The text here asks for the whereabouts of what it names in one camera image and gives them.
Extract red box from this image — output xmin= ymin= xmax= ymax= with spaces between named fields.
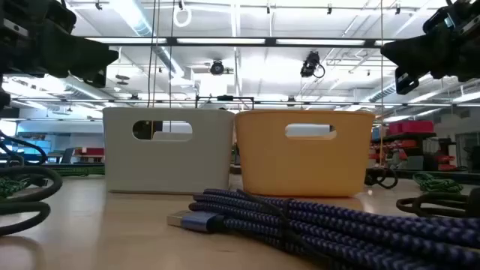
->
xmin=74 ymin=146 xmax=106 ymax=157

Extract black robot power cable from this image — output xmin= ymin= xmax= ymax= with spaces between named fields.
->
xmin=0 ymin=130 xmax=49 ymax=167

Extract yellow plastic bin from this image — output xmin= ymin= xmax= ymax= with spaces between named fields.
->
xmin=234 ymin=109 xmax=377 ymax=198

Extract black overhead frame bar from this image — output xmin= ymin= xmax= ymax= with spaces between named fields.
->
xmin=76 ymin=35 xmax=398 ymax=49

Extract red storage bin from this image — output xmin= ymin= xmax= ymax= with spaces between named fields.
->
xmin=387 ymin=120 xmax=436 ymax=137

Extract black ceiling camera with cable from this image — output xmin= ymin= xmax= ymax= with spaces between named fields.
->
xmin=299 ymin=50 xmax=326 ymax=80

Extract grey office chair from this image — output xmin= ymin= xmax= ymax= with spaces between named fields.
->
xmin=61 ymin=147 xmax=77 ymax=165

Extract black USB cable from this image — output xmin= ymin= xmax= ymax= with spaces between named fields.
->
xmin=364 ymin=166 xmax=399 ymax=190
xmin=395 ymin=188 xmax=480 ymax=220
xmin=20 ymin=175 xmax=50 ymax=188
xmin=0 ymin=164 xmax=64 ymax=237

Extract thin black hanging cable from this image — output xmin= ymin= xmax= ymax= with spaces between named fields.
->
xmin=167 ymin=0 xmax=177 ymax=110
xmin=146 ymin=0 xmax=158 ymax=109

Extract storage shelf rack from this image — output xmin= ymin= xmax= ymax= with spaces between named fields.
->
xmin=369 ymin=119 xmax=470 ymax=173

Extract round black ceiling camera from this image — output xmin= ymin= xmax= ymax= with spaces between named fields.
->
xmin=208 ymin=59 xmax=226 ymax=77

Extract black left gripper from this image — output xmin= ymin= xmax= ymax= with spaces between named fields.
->
xmin=0 ymin=0 xmax=119 ymax=89

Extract blue braided USB cable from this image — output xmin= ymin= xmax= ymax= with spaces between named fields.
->
xmin=166 ymin=187 xmax=480 ymax=270

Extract green braided USB cable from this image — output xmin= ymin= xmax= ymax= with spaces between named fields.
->
xmin=412 ymin=171 xmax=464 ymax=194
xmin=0 ymin=176 xmax=31 ymax=199

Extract thin black ceiling rail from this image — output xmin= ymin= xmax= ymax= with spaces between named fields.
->
xmin=10 ymin=97 xmax=480 ymax=108

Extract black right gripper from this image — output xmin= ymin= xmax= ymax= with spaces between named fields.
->
xmin=379 ymin=0 xmax=480 ymax=95

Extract white hanging cable loop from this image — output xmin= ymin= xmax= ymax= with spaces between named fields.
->
xmin=172 ymin=4 xmax=194 ymax=29

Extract blue monitor screen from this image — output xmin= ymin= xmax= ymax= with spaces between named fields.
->
xmin=16 ymin=139 xmax=53 ymax=156

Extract grey plastic bin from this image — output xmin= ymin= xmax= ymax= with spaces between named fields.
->
xmin=102 ymin=107 xmax=236 ymax=194

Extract silver ventilation duct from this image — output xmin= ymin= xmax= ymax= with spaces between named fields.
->
xmin=369 ymin=73 xmax=436 ymax=104

